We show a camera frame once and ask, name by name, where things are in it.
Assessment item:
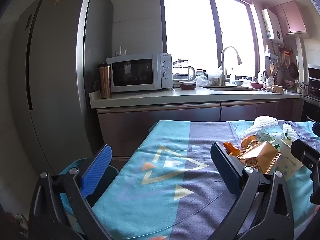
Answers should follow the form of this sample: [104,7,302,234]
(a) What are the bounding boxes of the brown base cabinets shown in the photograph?
[96,99,304,165]

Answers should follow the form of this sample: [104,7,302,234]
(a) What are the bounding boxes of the dotted paper cup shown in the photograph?
[275,138,304,180]

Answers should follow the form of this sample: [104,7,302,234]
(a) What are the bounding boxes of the steel kitchen faucet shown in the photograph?
[220,46,242,86]

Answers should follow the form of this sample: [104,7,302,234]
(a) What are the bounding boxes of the blue plastic bin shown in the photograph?
[58,158,120,207]

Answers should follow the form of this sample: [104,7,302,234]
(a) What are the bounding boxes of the lidded container dark contents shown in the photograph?
[178,80,197,90]

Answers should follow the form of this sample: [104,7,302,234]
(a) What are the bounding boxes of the built-in black oven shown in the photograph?
[300,64,320,123]

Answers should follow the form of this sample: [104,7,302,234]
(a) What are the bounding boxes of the clear green plastic wrapper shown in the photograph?
[257,127,284,148]

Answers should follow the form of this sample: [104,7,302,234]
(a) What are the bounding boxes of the kitchen window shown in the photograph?
[160,0,260,80]

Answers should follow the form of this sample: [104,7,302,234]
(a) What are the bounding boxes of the grey refrigerator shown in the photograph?
[7,0,114,178]

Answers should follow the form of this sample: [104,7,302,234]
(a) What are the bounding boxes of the orange peel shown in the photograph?
[223,142,241,157]

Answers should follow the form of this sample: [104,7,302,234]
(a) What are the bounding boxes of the clear plastic bag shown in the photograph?
[195,66,223,87]

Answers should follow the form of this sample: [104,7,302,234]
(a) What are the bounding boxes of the gold foil snack bag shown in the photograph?
[236,140,282,174]

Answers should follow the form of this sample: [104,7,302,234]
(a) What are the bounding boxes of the white foam fruit net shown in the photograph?
[244,116,280,137]

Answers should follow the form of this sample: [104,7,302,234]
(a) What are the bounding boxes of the white kitchen countertop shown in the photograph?
[89,85,300,109]

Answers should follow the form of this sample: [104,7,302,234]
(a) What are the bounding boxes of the white microwave oven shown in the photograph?
[106,52,173,93]

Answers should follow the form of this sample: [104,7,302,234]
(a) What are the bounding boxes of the copper travel tumbler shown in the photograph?
[97,63,112,99]

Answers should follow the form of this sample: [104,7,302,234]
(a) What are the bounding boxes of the pink wall cabinet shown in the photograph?
[270,1,307,35]

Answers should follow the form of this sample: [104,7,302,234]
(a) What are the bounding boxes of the white wall water heater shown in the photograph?
[261,8,284,44]

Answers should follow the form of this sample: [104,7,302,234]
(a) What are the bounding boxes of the teal printed tablecloth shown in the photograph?
[60,120,320,240]

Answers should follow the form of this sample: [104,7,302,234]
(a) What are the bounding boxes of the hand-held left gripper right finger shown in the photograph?
[211,142,295,240]

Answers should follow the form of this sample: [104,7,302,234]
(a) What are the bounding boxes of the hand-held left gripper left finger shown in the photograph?
[28,144,113,240]

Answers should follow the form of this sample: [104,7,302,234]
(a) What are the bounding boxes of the glass electric kettle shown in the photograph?
[172,58,196,82]

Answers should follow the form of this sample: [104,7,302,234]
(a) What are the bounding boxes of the hanging black frying pan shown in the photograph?
[289,62,299,79]

